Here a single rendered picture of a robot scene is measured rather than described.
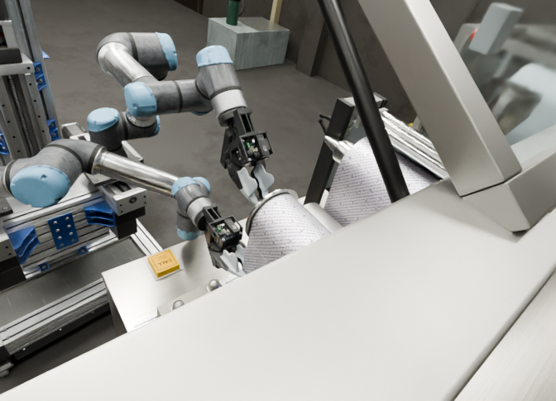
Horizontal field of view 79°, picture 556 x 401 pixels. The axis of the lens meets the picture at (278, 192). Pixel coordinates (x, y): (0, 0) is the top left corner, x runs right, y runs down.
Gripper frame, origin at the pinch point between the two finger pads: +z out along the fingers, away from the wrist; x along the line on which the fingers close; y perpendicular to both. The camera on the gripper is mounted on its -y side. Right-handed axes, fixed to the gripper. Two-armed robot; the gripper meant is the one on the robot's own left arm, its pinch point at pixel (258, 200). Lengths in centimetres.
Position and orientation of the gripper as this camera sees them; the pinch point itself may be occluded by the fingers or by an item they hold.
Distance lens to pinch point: 78.2
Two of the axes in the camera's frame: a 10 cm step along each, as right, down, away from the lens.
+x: 7.8, -2.6, 5.7
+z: 3.3, 9.4, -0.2
